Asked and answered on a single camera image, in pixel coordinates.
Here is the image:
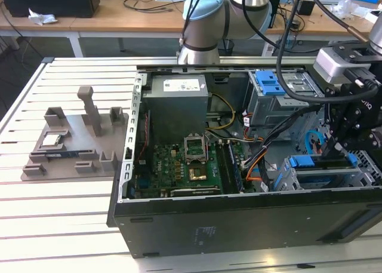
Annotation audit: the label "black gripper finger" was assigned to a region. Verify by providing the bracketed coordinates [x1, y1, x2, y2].
[321, 86, 362, 163]
[335, 128, 382, 154]

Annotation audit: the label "hard disk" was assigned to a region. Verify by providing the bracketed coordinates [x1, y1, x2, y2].
[279, 153, 359, 190]

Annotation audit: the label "metal disk bay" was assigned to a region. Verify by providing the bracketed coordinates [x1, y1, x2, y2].
[273, 153, 382, 193]

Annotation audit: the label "metal drive cage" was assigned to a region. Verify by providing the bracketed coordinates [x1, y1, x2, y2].
[246, 70, 326, 127]

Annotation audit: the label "blue plastic drive latch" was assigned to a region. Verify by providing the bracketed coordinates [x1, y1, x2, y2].
[255, 71, 286, 96]

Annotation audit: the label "installed RAM stick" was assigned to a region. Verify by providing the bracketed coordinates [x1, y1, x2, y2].
[228, 141, 243, 193]

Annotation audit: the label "white open box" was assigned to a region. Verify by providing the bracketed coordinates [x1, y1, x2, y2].
[368, 10, 382, 26]

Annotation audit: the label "black RAM slot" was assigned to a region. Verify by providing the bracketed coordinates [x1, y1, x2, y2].
[215, 140, 232, 193]

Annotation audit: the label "clear plastic bags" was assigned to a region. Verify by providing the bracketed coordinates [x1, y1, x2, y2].
[325, 0, 363, 20]

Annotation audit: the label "black PC case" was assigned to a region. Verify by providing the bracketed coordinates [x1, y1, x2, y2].
[106, 63, 382, 259]

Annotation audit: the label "small black box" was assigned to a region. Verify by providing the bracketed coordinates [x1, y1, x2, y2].
[297, 0, 316, 16]

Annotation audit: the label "CPU socket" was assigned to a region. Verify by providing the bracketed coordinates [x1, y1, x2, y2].
[187, 162, 208, 181]

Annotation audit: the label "metal socket cover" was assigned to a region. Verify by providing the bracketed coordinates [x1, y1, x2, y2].
[183, 134, 208, 163]

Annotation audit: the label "black waste bin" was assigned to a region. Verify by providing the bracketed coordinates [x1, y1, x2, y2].
[218, 39, 235, 57]

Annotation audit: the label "grey power supply unit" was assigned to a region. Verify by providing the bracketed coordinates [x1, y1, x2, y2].
[141, 74, 210, 138]

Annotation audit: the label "green motherboard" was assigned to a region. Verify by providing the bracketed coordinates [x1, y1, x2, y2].
[134, 134, 257, 196]

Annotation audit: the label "grey parts rack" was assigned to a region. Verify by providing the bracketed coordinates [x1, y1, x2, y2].
[21, 86, 131, 182]

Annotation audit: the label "wooden desk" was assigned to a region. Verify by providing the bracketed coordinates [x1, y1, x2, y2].
[0, 0, 382, 59]

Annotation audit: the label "dark blue RAM stick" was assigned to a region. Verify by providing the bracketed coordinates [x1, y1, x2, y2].
[44, 152, 93, 159]

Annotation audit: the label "silver CPU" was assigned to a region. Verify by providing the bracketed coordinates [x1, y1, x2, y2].
[41, 134, 63, 148]

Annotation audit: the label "black computer tower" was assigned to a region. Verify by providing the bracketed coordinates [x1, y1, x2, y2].
[1, 0, 101, 19]

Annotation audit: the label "crumpled white paper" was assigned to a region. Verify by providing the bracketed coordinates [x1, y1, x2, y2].
[28, 7, 58, 26]

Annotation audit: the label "black power connector wire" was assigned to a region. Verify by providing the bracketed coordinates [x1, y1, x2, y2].
[309, 137, 323, 154]

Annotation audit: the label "blue wire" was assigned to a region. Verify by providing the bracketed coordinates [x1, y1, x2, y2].
[304, 129, 325, 154]

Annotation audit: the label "black cable bundle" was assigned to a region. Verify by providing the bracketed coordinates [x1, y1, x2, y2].
[243, 104, 325, 169]

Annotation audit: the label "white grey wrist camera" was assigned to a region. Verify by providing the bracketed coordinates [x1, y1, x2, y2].
[313, 44, 374, 84]

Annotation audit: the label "orange wire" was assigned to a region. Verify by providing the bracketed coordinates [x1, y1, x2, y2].
[245, 152, 268, 183]

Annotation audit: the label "black camera cable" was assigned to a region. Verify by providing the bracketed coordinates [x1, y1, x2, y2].
[276, 0, 380, 102]

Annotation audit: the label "yellow black wires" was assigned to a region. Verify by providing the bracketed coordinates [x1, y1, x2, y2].
[208, 93, 236, 133]

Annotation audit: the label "black hose with brown end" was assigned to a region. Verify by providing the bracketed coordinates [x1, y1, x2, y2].
[307, 0, 369, 44]

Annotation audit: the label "red wire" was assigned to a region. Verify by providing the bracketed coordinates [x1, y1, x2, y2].
[142, 111, 150, 156]

